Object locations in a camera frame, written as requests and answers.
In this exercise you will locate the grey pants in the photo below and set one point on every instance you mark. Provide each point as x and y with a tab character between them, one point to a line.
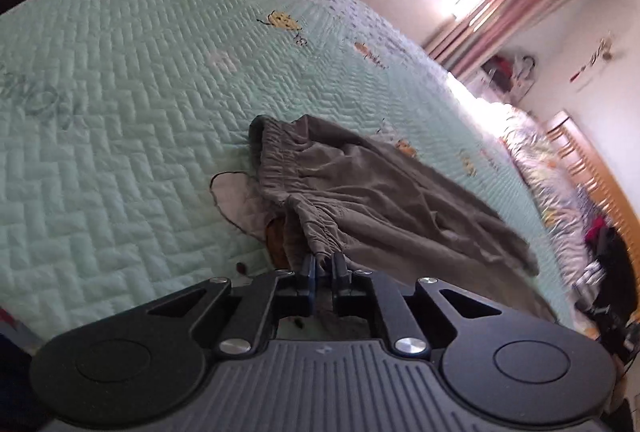
375	192

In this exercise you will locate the white plastic bag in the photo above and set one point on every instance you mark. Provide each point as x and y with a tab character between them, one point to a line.
522	72

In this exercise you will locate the floral duvet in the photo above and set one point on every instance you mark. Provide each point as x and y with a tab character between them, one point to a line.
540	162

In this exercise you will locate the small wall decoration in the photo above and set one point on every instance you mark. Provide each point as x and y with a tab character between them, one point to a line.
606	46

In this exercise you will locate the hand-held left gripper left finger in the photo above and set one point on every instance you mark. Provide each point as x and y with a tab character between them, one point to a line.
311	277

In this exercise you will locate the pink curtain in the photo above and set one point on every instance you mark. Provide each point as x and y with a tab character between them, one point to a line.
510	2

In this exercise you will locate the wooden headboard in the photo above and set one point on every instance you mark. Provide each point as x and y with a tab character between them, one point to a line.
600	172

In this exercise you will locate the green bee-print quilted bedspread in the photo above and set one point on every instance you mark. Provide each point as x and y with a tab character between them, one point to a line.
125	137

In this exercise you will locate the black garment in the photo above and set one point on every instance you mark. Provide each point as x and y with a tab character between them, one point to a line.
620	272

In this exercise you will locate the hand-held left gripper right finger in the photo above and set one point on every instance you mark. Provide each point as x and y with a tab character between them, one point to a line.
336	277

